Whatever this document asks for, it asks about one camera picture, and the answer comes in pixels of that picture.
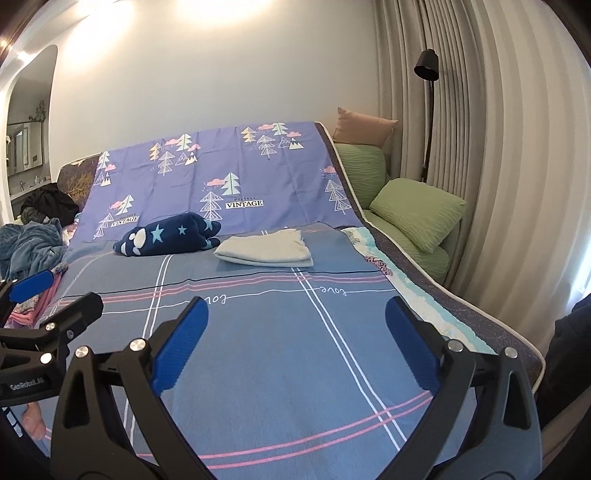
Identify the purple tree print sheet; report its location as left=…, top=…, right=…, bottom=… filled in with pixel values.
left=71, top=121, right=366, bottom=251

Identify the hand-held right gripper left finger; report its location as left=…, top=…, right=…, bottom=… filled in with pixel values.
left=50, top=296, right=211, bottom=480

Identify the blue fleece blanket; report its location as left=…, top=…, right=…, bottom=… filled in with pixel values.
left=0, top=217, right=69, bottom=282

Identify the black clothes pile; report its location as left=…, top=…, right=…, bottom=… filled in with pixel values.
left=21, top=184, right=81, bottom=223

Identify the green pillow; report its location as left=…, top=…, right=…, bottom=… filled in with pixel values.
left=369, top=179, right=467, bottom=254
left=333, top=142, right=387, bottom=211

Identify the person's left hand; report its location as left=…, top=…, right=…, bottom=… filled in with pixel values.
left=22, top=401, right=48, bottom=440

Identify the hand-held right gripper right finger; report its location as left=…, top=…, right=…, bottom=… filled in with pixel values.
left=383, top=295, right=544, bottom=480

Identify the dark cloth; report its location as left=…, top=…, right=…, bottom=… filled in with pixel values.
left=538, top=300, right=591, bottom=431

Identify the pink folded cloth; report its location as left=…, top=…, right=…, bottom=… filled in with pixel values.
left=10, top=272, right=66, bottom=328

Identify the tan pillow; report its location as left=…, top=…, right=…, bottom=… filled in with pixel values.
left=332, top=107, right=399, bottom=147

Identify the brown patterned pillow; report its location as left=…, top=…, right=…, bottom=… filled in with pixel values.
left=58, top=154, right=103, bottom=209

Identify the black floor lamp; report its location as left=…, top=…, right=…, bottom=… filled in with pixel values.
left=413, top=48, right=440, bottom=185

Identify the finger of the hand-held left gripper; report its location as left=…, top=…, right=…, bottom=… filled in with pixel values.
left=0, top=292, right=105, bottom=366
left=0, top=270, right=53, bottom=325

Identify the green quilted cushion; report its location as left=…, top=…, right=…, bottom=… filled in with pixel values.
left=390, top=233, right=451, bottom=289

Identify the wall mirror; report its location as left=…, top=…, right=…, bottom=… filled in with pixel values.
left=6, top=117, right=45, bottom=177

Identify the navy star print blanket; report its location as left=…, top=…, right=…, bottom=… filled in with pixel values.
left=113, top=211, right=223, bottom=257

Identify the beige curtain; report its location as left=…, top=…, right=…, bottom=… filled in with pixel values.
left=374, top=0, right=591, bottom=352

